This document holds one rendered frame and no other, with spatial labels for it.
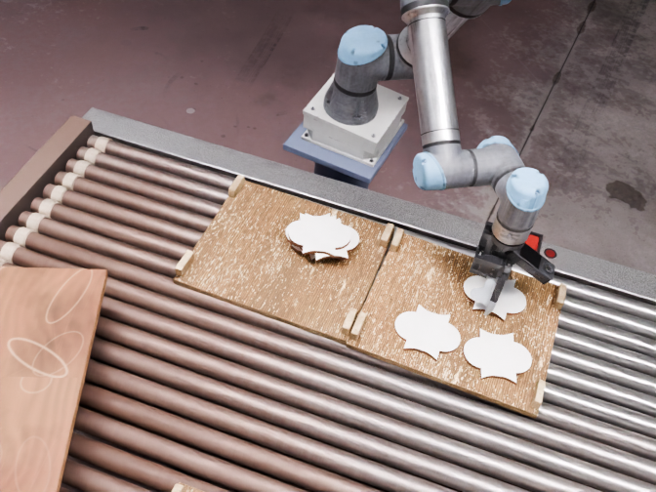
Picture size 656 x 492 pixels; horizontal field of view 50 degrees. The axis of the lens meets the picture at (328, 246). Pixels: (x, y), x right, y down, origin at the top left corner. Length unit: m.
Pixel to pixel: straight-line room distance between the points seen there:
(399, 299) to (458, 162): 0.36
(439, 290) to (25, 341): 0.86
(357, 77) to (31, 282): 0.92
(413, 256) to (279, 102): 2.00
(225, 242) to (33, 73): 2.35
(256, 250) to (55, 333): 0.49
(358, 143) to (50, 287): 0.89
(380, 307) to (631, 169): 2.28
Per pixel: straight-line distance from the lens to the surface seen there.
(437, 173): 1.38
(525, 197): 1.37
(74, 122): 1.99
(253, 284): 1.58
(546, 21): 4.52
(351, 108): 1.90
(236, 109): 3.50
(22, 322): 1.46
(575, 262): 1.81
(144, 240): 1.70
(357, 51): 1.81
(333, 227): 1.63
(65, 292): 1.48
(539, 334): 1.62
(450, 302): 1.60
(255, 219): 1.70
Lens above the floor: 2.19
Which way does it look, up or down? 49 degrees down
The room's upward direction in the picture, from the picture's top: 7 degrees clockwise
